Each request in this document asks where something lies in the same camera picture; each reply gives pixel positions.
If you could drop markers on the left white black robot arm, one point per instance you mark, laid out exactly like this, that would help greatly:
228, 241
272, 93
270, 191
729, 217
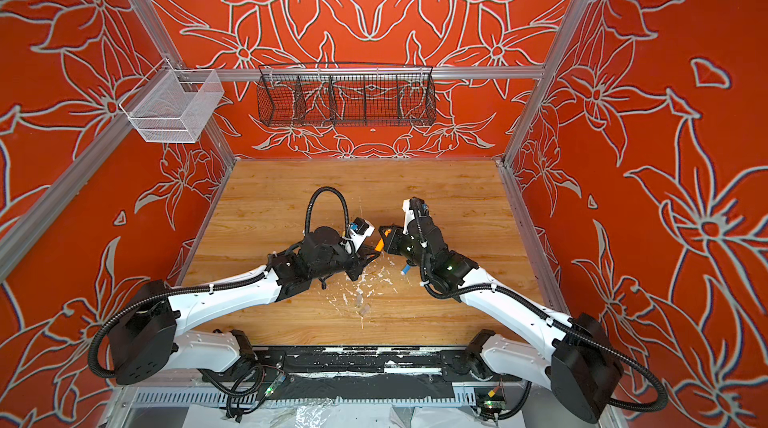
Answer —
157, 329

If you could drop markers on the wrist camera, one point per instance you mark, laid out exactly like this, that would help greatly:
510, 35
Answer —
413, 209
357, 233

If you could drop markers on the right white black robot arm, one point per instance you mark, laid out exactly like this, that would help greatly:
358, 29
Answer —
571, 357

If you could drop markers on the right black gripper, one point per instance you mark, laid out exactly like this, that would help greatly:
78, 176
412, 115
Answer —
400, 241

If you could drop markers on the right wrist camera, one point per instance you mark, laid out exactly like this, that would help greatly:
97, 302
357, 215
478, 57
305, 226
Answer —
413, 209

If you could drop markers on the black wire basket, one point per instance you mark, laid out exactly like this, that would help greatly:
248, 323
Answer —
357, 94

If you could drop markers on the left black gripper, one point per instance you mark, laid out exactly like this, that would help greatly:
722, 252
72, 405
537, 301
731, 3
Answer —
357, 254

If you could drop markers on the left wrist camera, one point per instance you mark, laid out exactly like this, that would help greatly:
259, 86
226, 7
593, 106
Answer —
357, 233

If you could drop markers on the white mesh basket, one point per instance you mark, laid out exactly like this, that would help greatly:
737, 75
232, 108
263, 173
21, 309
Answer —
171, 105

